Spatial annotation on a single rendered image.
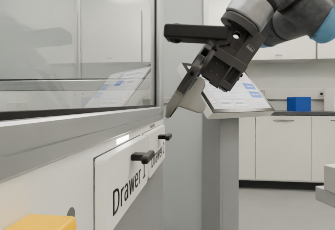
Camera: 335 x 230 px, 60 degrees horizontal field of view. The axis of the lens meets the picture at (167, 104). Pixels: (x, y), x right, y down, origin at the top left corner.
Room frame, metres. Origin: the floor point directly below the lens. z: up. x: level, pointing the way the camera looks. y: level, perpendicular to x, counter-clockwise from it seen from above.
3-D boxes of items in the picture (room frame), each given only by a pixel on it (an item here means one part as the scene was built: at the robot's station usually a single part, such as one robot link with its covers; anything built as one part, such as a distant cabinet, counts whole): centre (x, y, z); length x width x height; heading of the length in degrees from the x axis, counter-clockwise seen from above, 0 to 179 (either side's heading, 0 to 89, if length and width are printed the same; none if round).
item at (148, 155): (0.54, 0.05, 0.91); 0.07 x 0.04 x 0.01; 173
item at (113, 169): (0.54, 0.07, 0.87); 0.29 x 0.02 x 0.11; 173
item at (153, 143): (0.85, 0.03, 0.87); 0.29 x 0.02 x 0.11; 173
